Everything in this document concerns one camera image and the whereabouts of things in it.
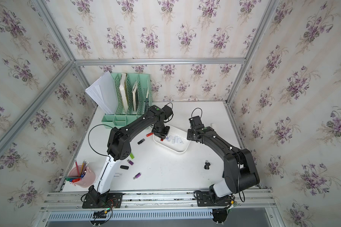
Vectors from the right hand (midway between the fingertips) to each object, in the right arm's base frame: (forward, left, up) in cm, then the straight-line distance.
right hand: (193, 135), depth 91 cm
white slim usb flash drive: (0, +16, -7) cm, 17 cm away
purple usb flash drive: (-24, +34, -7) cm, 43 cm away
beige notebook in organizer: (+27, +42, +14) cm, 51 cm away
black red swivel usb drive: (-4, +21, 0) cm, 21 cm away
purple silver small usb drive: (-16, +40, -6) cm, 43 cm away
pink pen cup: (-28, +57, +4) cm, 63 cm away
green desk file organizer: (+14, +52, -2) cm, 54 cm away
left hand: (-2, +18, -1) cm, 18 cm away
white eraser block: (+11, -15, -4) cm, 20 cm away
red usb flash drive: (+4, +31, -6) cm, 31 cm away
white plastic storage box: (0, +11, -6) cm, 13 cm away
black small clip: (-18, -7, -6) cm, 20 cm away
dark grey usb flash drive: (-2, +35, -6) cm, 36 cm away
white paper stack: (+25, +62, +15) cm, 69 cm away
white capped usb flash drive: (0, +9, -7) cm, 11 cm away
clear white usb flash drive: (-1, +13, -6) cm, 15 cm away
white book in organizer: (+24, +47, +19) cm, 56 cm away
